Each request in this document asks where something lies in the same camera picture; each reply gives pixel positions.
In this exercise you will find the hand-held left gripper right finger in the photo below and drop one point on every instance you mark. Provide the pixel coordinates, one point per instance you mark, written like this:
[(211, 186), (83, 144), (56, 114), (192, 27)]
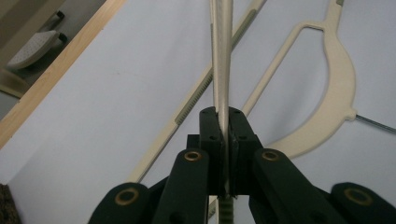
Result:
[(241, 149)]

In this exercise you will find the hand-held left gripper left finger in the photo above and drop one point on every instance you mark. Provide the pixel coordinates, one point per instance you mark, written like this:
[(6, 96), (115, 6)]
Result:
[(213, 149)]

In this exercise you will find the beige plastic clothes hanger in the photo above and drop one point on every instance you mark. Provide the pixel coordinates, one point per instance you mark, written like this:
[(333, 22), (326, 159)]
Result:
[(221, 62)]

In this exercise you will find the white table mat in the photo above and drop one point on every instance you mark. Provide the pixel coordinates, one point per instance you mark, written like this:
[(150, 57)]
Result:
[(109, 109)]

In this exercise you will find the wooden table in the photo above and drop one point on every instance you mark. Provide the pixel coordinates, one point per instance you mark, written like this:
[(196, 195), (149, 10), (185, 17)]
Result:
[(46, 81)]

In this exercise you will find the brown wicker basket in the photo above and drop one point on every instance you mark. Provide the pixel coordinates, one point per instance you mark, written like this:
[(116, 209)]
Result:
[(7, 208)]

